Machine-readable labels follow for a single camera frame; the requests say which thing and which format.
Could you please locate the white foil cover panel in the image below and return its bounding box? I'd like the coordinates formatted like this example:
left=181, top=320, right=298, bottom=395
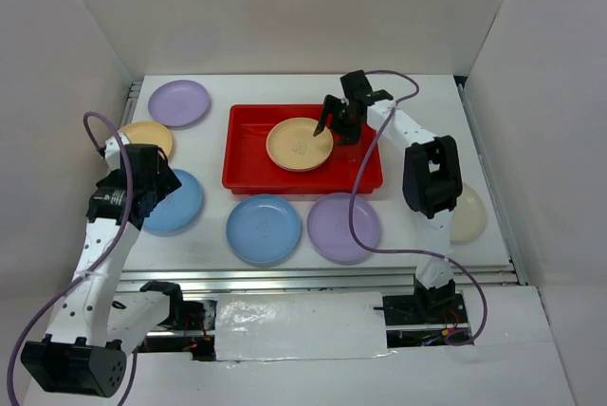
left=214, top=292, right=388, bottom=361

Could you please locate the blue plate left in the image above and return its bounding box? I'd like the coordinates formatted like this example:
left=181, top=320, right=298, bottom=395
left=143, top=169, right=204, bottom=233

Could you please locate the purple plate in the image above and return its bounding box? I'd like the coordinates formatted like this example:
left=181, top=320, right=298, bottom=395
left=148, top=80, right=211, bottom=127
left=306, top=193, right=381, bottom=264

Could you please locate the purple plate back left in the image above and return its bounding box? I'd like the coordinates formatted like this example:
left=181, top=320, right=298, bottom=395
left=148, top=80, right=211, bottom=127

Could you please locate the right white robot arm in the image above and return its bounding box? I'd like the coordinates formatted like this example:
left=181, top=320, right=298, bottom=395
left=314, top=70, right=463, bottom=323

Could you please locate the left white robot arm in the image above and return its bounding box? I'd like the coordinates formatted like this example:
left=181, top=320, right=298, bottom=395
left=20, top=144, right=188, bottom=398

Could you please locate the blue plate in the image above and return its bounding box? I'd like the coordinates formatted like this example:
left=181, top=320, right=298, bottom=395
left=143, top=169, right=204, bottom=233
left=226, top=194, right=302, bottom=266

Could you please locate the blue plate front centre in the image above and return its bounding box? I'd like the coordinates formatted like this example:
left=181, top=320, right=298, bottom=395
left=226, top=194, right=302, bottom=266

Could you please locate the orange plate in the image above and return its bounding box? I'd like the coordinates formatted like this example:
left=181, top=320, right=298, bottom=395
left=119, top=121, right=174, bottom=157
left=266, top=118, right=334, bottom=167

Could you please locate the purple plate front centre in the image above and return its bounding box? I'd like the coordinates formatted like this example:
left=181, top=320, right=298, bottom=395
left=306, top=193, right=381, bottom=264

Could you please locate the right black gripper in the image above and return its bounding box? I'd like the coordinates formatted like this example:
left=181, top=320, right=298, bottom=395
left=314, top=94, right=363, bottom=146

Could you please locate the red plastic bin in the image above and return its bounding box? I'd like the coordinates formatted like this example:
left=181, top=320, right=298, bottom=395
left=222, top=104, right=376, bottom=194

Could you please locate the cream plate right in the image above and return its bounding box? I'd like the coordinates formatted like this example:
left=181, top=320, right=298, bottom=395
left=451, top=183, right=487, bottom=244

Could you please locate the pink plate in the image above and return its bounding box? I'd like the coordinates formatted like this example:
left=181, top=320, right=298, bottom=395
left=276, top=163, right=323, bottom=173

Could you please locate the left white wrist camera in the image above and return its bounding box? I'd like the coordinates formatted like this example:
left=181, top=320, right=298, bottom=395
left=98, top=137, right=121, bottom=170

